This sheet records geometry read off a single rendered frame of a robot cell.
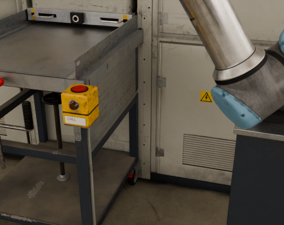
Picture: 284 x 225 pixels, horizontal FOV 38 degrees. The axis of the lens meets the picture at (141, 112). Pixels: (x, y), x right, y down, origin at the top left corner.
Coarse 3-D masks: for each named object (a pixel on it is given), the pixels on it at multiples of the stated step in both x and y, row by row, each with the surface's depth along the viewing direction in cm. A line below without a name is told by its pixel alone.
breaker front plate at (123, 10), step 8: (40, 0) 198; (48, 0) 197; (56, 0) 196; (64, 0) 195; (72, 0) 194; (80, 0) 192; (88, 0) 191; (96, 0) 190; (104, 0) 189; (112, 0) 188; (120, 0) 187; (56, 8) 198; (64, 8) 197; (72, 8) 195; (80, 8) 194; (88, 8) 193; (96, 8) 192; (104, 8) 191; (112, 8) 189; (120, 8) 188
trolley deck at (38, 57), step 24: (48, 24) 203; (0, 48) 167; (24, 48) 167; (48, 48) 167; (72, 48) 167; (120, 48) 166; (0, 72) 144; (24, 72) 142; (48, 72) 142; (72, 72) 142; (96, 72) 144
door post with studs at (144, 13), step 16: (144, 0) 188; (144, 16) 191; (144, 32) 194; (144, 48) 198; (144, 64) 201; (144, 80) 205; (144, 96) 209; (144, 112) 213; (144, 128) 217; (144, 144) 221; (144, 160) 226; (144, 176) 230
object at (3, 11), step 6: (0, 0) 200; (6, 0) 203; (12, 0) 206; (18, 0) 205; (0, 6) 201; (6, 6) 204; (12, 6) 206; (18, 6) 206; (0, 12) 202; (6, 12) 204; (12, 12) 207; (0, 18) 203
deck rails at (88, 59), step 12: (24, 12) 201; (0, 24) 184; (12, 24) 192; (24, 24) 202; (132, 24) 187; (0, 36) 182; (108, 36) 160; (120, 36) 174; (96, 48) 150; (108, 48) 162; (84, 60) 141; (96, 60) 151; (84, 72) 141
